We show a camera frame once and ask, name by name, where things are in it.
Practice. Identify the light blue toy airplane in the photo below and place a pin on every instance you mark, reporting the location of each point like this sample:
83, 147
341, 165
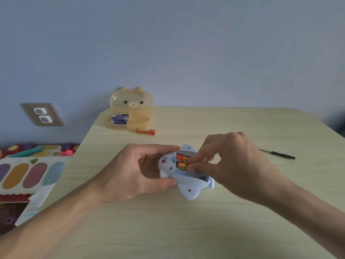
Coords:
188, 187

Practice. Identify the colourful toy piece tray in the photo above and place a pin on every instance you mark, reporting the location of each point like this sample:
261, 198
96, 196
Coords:
48, 151

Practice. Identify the person's left forearm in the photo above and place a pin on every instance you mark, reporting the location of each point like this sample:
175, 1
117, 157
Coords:
48, 221

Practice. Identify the white and blue cardboard box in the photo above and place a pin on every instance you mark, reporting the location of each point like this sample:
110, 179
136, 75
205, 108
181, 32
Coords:
35, 203

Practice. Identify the teal toy stick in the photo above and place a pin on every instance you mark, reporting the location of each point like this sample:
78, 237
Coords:
25, 152

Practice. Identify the person's left hand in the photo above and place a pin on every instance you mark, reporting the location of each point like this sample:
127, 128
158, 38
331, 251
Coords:
121, 175

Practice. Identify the person's right forearm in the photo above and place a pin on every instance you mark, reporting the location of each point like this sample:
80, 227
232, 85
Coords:
310, 213

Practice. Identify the person's right hand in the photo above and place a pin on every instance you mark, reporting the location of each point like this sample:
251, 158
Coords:
240, 164

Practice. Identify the translucent orange bear case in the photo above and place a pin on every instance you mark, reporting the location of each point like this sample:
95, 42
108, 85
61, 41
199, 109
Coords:
132, 107

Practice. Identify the pink toy piece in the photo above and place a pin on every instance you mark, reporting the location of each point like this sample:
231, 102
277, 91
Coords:
66, 153

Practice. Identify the red toy box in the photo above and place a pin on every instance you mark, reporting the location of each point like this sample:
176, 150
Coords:
10, 213

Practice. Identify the person's left thumb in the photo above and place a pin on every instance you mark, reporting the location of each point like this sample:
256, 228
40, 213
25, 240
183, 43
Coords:
161, 184

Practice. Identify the grey wall outlet plate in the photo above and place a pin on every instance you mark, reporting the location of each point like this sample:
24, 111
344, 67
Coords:
42, 114

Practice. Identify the white toy with coloured keys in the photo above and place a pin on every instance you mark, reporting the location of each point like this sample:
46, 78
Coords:
29, 175

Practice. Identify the person's right thumb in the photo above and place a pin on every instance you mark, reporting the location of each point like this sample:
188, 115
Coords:
199, 169

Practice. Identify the orange battery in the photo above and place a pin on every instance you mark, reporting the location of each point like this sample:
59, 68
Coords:
182, 158
182, 166
145, 131

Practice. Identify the blue and white battery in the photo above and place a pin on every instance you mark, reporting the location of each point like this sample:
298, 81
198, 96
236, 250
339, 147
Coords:
119, 122
120, 116

